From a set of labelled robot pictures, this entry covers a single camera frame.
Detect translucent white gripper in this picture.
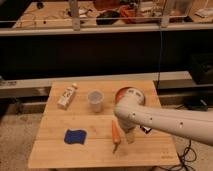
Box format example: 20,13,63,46
118,119,136,144

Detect orange pepper with green stem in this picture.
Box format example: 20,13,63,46
112,121,121,152

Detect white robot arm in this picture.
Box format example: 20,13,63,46
114,87,213,146

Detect orange ceramic bowl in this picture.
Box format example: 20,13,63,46
115,87,145,105

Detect black and red small box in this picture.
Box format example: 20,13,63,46
140,126,152,134

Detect clear plastic cup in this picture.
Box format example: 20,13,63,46
87,90,104,113

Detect wooden table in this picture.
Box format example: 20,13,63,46
28,81,179,169

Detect blue sponge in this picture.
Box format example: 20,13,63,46
64,129,87,144

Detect white plastic bottle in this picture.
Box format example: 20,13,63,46
57,83,78,109

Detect black object on bench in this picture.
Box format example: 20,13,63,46
96,10,120,25

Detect red object on bench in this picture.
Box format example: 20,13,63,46
119,5,139,24

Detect black cable on floor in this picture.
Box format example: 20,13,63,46
156,139,198,171

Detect blue vertical cable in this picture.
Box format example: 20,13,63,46
157,27,165,91

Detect grey metal post right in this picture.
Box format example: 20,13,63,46
160,0,175,28

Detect grey metal post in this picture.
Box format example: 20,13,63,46
160,0,175,28
68,0,80,31

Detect grey metal post left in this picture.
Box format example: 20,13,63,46
68,0,80,31

